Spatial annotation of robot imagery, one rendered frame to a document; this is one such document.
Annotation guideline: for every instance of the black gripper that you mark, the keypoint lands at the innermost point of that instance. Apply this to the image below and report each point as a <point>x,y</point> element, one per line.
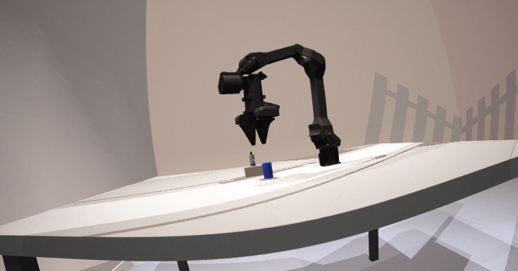
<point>256,117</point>

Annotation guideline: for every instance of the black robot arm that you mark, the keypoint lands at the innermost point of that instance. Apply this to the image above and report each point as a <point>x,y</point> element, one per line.
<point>321,130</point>

